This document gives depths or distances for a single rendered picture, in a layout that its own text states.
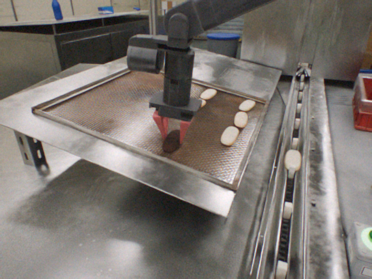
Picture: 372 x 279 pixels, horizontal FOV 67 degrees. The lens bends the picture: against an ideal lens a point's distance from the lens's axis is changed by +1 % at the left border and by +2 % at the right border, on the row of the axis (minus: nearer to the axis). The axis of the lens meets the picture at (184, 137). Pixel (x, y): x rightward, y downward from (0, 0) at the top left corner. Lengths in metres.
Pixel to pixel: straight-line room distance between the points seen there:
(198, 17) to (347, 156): 0.58
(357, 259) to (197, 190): 0.26
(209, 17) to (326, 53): 0.99
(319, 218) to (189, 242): 0.24
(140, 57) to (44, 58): 1.89
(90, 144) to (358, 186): 0.61
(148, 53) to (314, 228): 0.43
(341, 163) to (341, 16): 0.75
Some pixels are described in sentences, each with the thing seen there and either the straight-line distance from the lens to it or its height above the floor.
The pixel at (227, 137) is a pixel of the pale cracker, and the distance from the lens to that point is 0.69.
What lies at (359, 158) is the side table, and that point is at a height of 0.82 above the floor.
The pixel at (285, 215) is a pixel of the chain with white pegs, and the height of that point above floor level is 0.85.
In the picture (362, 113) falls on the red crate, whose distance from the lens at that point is 1.05.
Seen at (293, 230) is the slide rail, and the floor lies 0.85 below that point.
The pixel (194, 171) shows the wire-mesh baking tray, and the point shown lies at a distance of 0.55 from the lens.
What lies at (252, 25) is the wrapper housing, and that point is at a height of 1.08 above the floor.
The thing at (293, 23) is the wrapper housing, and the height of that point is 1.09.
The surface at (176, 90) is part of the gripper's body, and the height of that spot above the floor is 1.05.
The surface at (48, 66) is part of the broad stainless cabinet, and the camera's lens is 2.40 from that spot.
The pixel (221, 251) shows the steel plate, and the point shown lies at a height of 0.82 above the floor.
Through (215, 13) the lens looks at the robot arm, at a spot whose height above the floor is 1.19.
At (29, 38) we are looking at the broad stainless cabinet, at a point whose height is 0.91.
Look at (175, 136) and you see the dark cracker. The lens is 0.64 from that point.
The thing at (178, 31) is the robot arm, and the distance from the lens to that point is 0.51.
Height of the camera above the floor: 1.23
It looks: 28 degrees down
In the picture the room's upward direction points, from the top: straight up
